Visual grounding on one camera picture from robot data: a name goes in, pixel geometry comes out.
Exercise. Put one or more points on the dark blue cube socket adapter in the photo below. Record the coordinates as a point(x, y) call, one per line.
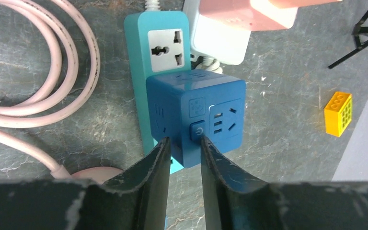
point(186, 106)

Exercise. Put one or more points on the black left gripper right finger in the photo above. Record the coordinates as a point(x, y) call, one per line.
point(236, 200)

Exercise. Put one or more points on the pink cube socket adapter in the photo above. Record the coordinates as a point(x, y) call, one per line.
point(250, 15)

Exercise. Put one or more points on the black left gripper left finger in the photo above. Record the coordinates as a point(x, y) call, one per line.
point(136, 199)

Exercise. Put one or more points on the round pink socket hub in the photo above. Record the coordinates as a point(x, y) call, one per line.
point(98, 174)

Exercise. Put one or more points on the yellow toy brick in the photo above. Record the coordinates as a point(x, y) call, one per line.
point(338, 113)

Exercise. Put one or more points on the light pink charger plug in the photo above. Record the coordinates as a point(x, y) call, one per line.
point(284, 4)

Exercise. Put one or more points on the teal power strip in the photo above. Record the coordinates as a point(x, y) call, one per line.
point(157, 43)

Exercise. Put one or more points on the white long power strip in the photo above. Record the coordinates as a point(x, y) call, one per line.
point(210, 38)

